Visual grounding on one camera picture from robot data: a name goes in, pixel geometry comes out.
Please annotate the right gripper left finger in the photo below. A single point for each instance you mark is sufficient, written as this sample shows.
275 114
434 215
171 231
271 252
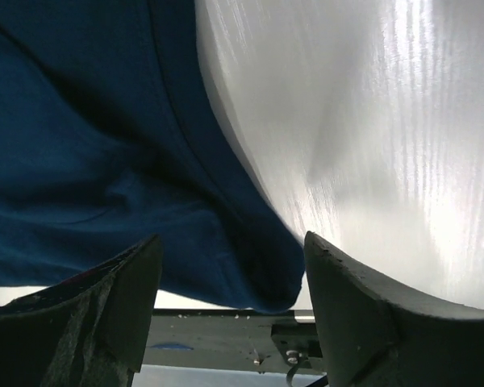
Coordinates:
89 330

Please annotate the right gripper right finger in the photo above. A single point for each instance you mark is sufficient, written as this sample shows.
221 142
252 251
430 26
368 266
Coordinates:
376 331

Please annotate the navy blue t shirt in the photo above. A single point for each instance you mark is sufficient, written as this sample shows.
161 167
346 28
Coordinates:
107 136

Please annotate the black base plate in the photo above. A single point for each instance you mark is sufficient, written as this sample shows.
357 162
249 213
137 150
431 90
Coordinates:
234 340

